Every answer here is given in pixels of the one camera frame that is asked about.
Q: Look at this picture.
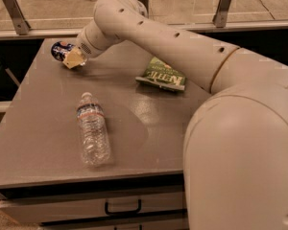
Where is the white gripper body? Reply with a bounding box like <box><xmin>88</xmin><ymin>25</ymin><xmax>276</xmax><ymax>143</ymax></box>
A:
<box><xmin>76</xmin><ymin>20</ymin><xmax>123</xmax><ymax>58</ymax></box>

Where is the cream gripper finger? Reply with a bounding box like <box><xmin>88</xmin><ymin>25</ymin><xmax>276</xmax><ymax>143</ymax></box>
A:
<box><xmin>63</xmin><ymin>46</ymin><xmax>87</xmax><ymax>69</ymax></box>

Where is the blue pepsi can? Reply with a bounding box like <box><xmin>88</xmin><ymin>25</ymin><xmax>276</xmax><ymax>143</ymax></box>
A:
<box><xmin>51</xmin><ymin>41</ymin><xmax>75</xmax><ymax>61</ymax></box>

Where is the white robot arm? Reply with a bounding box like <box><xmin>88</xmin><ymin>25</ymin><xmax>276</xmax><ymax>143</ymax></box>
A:
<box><xmin>64</xmin><ymin>0</ymin><xmax>288</xmax><ymax>230</ymax></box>

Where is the green kettle chips bag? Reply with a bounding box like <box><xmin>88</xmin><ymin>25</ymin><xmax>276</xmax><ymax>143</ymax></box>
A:
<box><xmin>135</xmin><ymin>57</ymin><xmax>186</xmax><ymax>92</ymax></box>

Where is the clear plastic water bottle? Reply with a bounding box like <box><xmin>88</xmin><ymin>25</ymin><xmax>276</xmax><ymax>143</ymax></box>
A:
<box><xmin>77</xmin><ymin>92</ymin><xmax>111</xmax><ymax>167</ymax></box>

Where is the grey upper drawer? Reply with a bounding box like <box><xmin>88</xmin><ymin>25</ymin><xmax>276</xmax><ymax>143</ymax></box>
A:
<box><xmin>0</xmin><ymin>192</ymin><xmax>186</xmax><ymax>223</ymax></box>

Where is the grey drawer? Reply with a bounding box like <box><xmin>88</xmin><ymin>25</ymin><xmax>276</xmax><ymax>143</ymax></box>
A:
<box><xmin>38</xmin><ymin>218</ymin><xmax>189</xmax><ymax>230</ymax></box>
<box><xmin>0</xmin><ymin>192</ymin><xmax>186</xmax><ymax>223</ymax></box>

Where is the grey lower drawer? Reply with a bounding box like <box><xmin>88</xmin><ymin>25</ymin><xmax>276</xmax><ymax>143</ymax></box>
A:
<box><xmin>38</xmin><ymin>218</ymin><xmax>189</xmax><ymax>230</ymax></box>

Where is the left metal railing bracket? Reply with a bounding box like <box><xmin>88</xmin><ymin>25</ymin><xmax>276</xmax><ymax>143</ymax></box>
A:
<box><xmin>2</xmin><ymin>0</ymin><xmax>31</xmax><ymax>35</ymax></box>

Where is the right metal railing bracket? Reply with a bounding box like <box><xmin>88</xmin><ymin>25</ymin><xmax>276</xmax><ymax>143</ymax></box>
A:
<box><xmin>212</xmin><ymin>0</ymin><xmax>232</xmax><ymax>28</ymax></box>

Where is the black drawer handle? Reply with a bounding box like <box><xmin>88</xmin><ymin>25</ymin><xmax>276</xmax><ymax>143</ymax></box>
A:
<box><xmin>104</xmin><ymin>199</ymin><xmax>142</xmax><ymax>216</ymax></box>

